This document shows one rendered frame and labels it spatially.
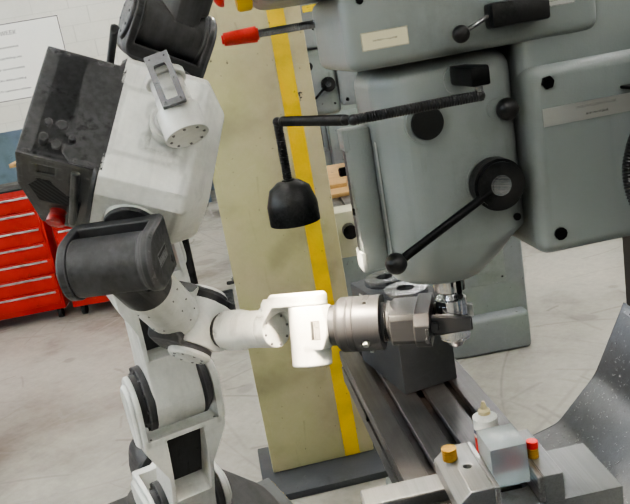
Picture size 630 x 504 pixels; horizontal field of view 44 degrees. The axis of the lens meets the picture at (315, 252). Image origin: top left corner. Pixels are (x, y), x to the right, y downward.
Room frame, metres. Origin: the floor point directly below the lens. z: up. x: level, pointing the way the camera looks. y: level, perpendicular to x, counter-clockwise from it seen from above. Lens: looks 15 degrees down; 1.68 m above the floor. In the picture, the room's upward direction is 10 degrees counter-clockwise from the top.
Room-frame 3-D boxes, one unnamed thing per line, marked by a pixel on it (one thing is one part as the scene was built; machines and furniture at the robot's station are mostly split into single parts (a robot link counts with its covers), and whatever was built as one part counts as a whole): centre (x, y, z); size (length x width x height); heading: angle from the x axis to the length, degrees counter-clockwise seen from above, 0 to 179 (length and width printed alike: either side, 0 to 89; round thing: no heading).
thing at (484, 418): (1.13, -0.23, 1.02); 0.04 x 0.04 x 0.11
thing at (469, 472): (0.96, -0.15, 1.06); 0.12 x 0.06 x 0.04; 4
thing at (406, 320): (1.14, -0.10, 1.23); 0.13 x 0.12 x 0.10; 165
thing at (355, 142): (1.11, -0.08, 1.45); 0.04 x 0.04 x 0.21; 6
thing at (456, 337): (1.12, -0.19, 1.23); 0.05 x 0.05 x 0.06
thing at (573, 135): (1.14, -0.39, 1.47); 0.24 x 0.19 x 0.26; 6
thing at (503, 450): (0.96, -0.21, 1.08); 0.06 x 0.05 x 0.06; 4
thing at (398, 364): (1.54, -0.15, 1.07); 0.22 x 0.12 x 0.20; 17
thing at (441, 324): (1.09, -0.18, 1.23); 0.06 x 0.02 x 0.03; 75
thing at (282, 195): (1.07, 0.02, 1.47); 0.07 x 0.07 x 0.06
